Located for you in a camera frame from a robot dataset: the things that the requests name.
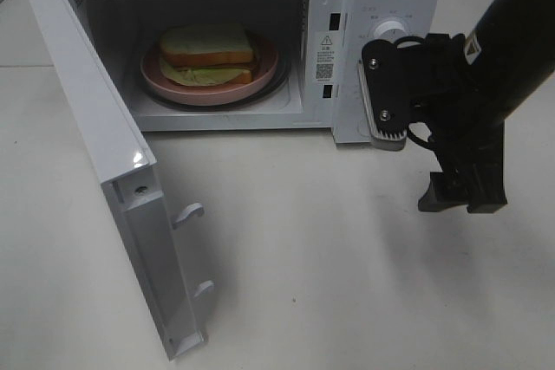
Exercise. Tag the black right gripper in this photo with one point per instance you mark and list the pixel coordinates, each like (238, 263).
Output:
(451, 103)

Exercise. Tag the pink round plate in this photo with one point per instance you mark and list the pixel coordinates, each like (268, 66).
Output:
(208, 92)

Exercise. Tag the sandwich with lettuce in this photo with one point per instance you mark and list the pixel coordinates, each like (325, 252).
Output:
(206, 55)

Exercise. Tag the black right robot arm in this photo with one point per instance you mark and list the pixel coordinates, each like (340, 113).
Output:
(511, 53)

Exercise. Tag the upper white power knob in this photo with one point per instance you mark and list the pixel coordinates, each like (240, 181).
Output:
(390, 30)

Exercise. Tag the white microwave oven body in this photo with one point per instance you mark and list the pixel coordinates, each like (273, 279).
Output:
(316, 84)

